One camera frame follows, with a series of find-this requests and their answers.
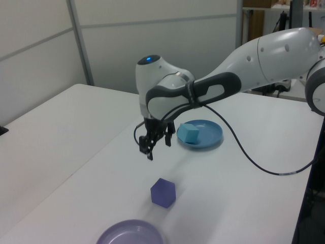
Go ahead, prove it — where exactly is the purple cube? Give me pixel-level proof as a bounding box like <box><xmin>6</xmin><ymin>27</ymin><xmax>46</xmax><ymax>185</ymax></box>
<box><xmin>150</xmin><ymin>177</ymin><xmax>177</xmax><ymax>209</ymax></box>

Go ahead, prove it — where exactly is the long black hanging cable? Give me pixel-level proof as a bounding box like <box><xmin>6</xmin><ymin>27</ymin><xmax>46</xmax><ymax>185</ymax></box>
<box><xmin>159</xmin><ymin>101</ymin><xmax>319</xmax><ymax>176</ymax></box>

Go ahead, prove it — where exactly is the purple plate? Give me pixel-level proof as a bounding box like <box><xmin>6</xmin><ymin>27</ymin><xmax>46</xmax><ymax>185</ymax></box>
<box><xmin>95</xmin><ymin>219</ymin><xmax>164</xmax><ymax>244</ymax></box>

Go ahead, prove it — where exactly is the grey metal post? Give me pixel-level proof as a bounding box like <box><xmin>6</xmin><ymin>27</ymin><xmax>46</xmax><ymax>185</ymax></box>
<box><xmin>235</xmin><ymin>0</ymin><xmax>249</xmax><ymax>48</ymax></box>

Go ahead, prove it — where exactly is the grey partition post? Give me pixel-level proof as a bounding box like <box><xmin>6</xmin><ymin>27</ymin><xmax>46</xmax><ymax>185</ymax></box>
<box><xmin>65</xmin><ymin>0</ymin><xmax>95</xmax><ymax>86</ymax></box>

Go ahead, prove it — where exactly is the cyan cube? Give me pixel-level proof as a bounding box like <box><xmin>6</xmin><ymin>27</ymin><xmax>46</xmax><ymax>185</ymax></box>
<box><xmin>178</xmin><ymin>123</ymin><xmax>200</xmax><ymax>144</ymax></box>

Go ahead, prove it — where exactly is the black monitor stand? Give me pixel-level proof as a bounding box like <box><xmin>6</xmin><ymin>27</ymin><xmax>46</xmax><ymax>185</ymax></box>
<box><xmin>273</xmin><ymin>11</ymin><xmax>288</xmax><ymax>33</ymax></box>

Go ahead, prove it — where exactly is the brown cardboard box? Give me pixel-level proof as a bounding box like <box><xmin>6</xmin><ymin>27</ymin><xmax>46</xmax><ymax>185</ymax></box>
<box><xmin>246</xmin><ymin>9</ymin><xmax>265</xmax><ymax>43</ymax></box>

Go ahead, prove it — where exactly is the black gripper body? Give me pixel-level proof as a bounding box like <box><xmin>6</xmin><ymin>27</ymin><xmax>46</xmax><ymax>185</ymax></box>
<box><xmin>144</xmin><ymin>118</ymin><xmax>176</xmax><ymax>139</ymax></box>

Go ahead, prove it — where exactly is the blue plate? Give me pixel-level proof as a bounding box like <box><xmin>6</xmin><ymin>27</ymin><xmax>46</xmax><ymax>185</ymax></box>
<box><xmin>176</xmin><ymin>119</ymin><xmax>224</xmax><ymax>149</ymax></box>

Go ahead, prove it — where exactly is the short black looped cable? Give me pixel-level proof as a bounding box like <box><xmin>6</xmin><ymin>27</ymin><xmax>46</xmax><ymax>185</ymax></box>
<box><xmin>133</xmin><ymin>123</ymin><xmax>149</xmax><ymax>146</ymax></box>

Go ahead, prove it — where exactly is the black control box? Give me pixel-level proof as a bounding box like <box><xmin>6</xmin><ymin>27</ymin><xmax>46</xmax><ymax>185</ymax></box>
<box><xmin>250</xmin><ymin>80</ymin><xmax>293</xmax><ymax>97</ymax></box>

